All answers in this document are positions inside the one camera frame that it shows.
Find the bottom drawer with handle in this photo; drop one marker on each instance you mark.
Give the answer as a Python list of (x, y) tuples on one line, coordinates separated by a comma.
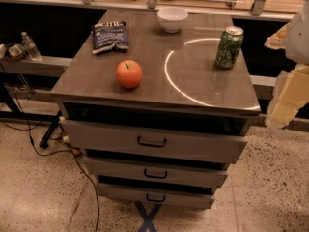
[(200, 201)]

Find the clear plastic water bottle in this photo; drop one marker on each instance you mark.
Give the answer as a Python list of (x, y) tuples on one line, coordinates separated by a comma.
[(31, 47)]

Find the grey side shelf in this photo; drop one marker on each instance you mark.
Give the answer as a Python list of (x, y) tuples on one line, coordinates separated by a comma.
[(48, 66)]

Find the grey drawer cabinet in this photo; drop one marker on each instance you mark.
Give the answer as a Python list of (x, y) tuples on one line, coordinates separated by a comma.
[(181, 89)]

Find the white bowl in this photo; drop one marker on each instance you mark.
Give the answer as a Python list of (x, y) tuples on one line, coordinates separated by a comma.
[(171, 19)]

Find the drawer with handle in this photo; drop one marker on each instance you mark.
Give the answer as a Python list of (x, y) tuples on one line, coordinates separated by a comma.
[(168, 174), (200, 201), (155, 143)]

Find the blue tape cross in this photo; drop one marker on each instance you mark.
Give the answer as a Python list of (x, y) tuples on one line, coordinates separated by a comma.
[(148, 217)]

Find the small dark bowl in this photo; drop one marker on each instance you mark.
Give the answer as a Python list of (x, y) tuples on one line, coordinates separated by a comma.
[(12, 52)]

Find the blue chip bag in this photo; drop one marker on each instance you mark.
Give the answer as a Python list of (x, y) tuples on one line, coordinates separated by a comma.
[(108, 36)]

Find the middle drawer with handle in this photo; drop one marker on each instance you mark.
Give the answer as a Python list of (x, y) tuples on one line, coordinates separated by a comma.
[(168, 174)]

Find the red apple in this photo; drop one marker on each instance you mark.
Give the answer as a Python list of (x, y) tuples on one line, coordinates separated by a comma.
[(129, 74)]

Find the green soda can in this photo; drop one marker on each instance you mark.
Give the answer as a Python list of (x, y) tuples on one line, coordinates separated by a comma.
[(229, 47)]

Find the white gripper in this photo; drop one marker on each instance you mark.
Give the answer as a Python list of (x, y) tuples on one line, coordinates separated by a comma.
[(299, 42)]

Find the top drawer with handle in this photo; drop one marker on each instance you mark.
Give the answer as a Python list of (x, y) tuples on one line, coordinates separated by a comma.
[(155, 143)]

